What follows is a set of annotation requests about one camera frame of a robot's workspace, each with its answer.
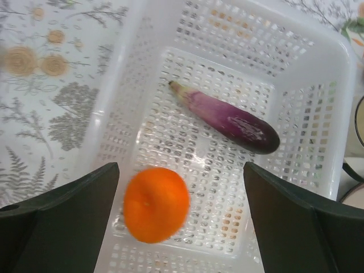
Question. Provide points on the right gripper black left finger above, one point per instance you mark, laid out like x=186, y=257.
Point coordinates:
x=61, y=230

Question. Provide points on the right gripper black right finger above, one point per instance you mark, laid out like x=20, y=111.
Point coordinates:
x=300, y=231

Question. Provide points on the fake orange mandarin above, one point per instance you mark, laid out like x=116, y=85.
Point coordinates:
x=155, y=204

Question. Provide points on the purple fake eggplant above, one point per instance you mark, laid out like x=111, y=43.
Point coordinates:
x=243, y=128

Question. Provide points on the cream plate red rim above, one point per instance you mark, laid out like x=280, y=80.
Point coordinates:
x=354, y=197

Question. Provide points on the white plastic mesh basket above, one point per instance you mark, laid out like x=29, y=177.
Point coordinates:
x=202, y=88

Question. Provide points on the floral tablecloth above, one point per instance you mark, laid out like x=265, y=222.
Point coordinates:
x=55, y=53

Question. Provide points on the floral serving tray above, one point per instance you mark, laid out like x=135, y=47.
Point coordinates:
x=353, y=31

